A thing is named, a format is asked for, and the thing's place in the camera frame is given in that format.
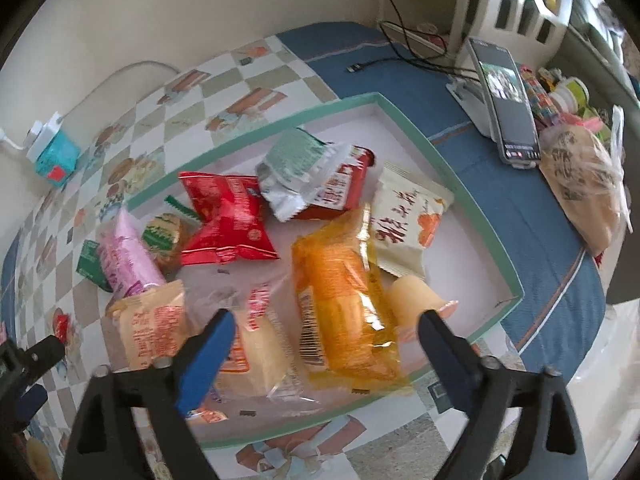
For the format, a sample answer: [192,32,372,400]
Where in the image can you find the white power cable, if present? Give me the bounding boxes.
[0,60,182,152]

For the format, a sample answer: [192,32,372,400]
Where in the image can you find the jelly cup with orange lid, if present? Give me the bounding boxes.
[389,275,459,332]

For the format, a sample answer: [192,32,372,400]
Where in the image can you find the red packet with white label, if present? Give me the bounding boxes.
[299,144,377,222]

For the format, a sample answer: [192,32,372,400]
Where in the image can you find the black charging cable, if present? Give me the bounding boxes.
[347,0,482,82]

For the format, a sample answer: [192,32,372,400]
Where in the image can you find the pale green barcode snack packet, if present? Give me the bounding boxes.
[254,127,352,224]

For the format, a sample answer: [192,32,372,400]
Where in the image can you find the beige flower print snack packet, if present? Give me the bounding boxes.
[369,161,455,282]

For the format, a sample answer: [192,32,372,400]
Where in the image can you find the teal cardboard tray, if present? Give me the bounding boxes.
[122,91,525,450]

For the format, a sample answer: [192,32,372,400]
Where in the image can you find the brown cookie packet green label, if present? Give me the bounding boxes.
[142,212,197,274]

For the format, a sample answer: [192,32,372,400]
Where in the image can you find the red snack packet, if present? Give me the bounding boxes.
[178,171,279,266]

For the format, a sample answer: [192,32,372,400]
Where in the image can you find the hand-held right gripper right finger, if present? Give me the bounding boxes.
[418,309,590,480]

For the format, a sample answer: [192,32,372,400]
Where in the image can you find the black smartphone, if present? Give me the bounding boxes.
[467,37,540,169]

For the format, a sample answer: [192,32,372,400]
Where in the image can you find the white jar with green label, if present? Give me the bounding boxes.
[550,74,592,112]

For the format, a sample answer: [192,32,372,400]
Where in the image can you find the pink snack packet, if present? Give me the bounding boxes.
[97,207,167,299]

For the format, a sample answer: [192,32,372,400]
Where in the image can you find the teal box with red sticker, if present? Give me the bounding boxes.
[34,130,82,189]

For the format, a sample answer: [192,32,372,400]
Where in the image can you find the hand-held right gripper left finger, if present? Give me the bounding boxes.
[61,308,237,480]

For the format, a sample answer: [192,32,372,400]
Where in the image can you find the white phone stand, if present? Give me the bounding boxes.
[446,72,494,139]

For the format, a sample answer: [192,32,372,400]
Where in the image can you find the orange cake packet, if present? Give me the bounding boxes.
[291,206,407,387]

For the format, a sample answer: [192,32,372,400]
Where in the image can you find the printed plastic bag of bread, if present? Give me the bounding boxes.
[538,105,629,257]

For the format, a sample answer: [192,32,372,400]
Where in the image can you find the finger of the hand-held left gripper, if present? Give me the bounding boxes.
[14,335,67,422]

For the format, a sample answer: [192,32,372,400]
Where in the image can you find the blue quilted cloth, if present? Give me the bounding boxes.
[275,21,602,357]

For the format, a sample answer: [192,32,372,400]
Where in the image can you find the yellow pastry packet red print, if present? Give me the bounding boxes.
[106,280,189,372]

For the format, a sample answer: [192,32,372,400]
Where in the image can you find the white power strip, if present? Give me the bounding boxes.
[25,112,64,162]

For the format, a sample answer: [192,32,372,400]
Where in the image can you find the dark green snack packet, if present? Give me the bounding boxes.
[75,239,114,292]

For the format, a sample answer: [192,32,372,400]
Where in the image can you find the clear packet with white bun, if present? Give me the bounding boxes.
[190,282,321,406]

